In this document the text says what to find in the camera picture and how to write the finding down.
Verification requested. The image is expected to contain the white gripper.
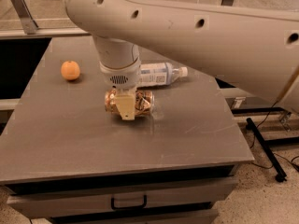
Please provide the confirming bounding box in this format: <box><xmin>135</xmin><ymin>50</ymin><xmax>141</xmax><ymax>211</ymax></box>
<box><xmin>100</xmin><ymin>58</ymin><xmax>141</xmax><ymax>120</ymax></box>

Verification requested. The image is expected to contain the dented orange soda can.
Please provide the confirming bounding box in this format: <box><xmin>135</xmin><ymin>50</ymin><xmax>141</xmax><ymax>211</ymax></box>
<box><xmin>105</xmin><ymin>89</ymin><xmax>154</xmax><ymax>117</ymax></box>

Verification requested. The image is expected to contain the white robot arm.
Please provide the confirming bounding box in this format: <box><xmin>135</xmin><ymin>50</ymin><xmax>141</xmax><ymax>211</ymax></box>
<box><xmin>63</xmin><ymin>0</ymin><xmax>299</xmax><ymax>119</ymax></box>

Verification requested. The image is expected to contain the clear plastic water bottle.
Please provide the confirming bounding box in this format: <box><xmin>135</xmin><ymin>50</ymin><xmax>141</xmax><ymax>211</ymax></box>
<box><xmin>138</xmin><ymin>63</ymin><xmax>188</xmax><ymax>87</ymax></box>

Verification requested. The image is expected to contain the orange fruit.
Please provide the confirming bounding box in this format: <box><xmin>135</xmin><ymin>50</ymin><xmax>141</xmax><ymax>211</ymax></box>
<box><xmin>61</xmin><ymin>61</ymin><xmax>80</xmax><ymax>81</ymax></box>

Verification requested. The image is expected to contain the grey drawer cabinet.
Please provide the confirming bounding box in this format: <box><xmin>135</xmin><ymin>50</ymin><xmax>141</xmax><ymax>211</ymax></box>
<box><xmin>0</xmin><ymin>36</ymin><xmax>253</xmax><ymax>224</ymax></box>

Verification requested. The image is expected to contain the black metal stand leg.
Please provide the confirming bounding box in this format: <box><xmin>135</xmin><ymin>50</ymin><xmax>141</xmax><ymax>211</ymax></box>
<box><xmin>246</xmin><ymin>118</ymin><xmax>287</xmax><ymax>182</ymax></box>

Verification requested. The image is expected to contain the black drawer handle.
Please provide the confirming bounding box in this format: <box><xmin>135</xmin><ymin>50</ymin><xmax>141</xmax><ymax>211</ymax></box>
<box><xmin>110</xmin><ymin>195</ymin><xmax>148</xmax><ymax>211</ymax></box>

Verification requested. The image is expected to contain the left metal railing bracket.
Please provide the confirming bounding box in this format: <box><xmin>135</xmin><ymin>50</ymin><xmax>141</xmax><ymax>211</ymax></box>
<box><xmin>10</xmin><ymin>0</ymin><xmax>38</xmax><ymax>35</ymax></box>

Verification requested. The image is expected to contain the black floor cable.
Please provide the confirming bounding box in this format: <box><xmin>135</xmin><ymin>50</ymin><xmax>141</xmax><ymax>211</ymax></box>
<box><xmin>249</xmin><ymin>101</ymin><xmax>299</xmax><ymax>174</ymax></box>

